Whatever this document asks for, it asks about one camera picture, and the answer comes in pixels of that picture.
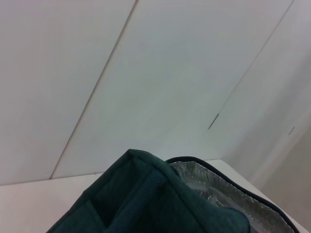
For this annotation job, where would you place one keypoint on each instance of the dark teal lunch bag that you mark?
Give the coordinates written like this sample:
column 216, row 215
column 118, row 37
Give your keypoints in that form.
column 145, row 194

